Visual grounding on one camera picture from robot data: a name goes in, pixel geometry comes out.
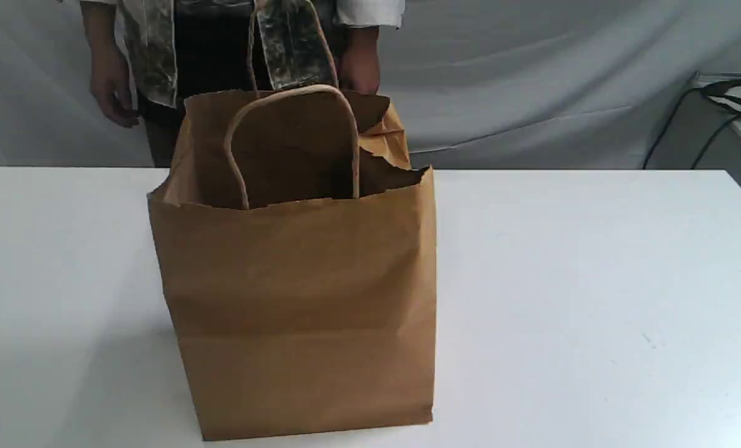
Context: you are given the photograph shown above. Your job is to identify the person's right forearm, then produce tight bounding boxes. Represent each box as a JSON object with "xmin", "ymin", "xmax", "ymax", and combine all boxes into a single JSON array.
[{"xmin": 77, "ymin": 1, "xmax": 123, "ymax": 58}]

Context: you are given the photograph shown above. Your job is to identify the person's left forearm white sleeve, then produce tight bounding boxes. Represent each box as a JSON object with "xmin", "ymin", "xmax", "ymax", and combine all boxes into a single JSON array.
[{"xmin": 336, "ymin": 1, "xmax": 406, "ymax": 53}]

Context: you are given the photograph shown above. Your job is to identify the person's left hand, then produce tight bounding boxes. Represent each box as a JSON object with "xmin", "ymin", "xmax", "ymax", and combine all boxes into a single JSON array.
[{"xmin": 339, "ymin": 45, "xmax": 381, "ymax": 95}]

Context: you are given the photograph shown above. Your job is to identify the black cables at right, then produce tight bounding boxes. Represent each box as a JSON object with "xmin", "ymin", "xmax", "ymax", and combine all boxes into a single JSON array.
[{"xmin": 641, "ymin": 70, "xmax": 741, "ymax": 170}]

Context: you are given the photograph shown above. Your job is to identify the person's right hand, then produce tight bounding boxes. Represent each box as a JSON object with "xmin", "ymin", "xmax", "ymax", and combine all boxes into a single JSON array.
[{"xmin": 90, "ymin": 48, "xmax": 139, "ymax": 128}]

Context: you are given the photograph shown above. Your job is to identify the person's torso camouflage vest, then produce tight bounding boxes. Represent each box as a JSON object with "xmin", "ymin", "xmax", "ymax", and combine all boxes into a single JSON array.
[{"xmin": 114, "ymin": 1, "xmax": 330, "ymax": 167}]

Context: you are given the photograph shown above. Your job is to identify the brown paper bag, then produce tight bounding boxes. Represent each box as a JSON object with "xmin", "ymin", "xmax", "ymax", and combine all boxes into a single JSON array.
[{"xmin": 148, "ymin": 1, "xmax": 437, "ymax": 441}]

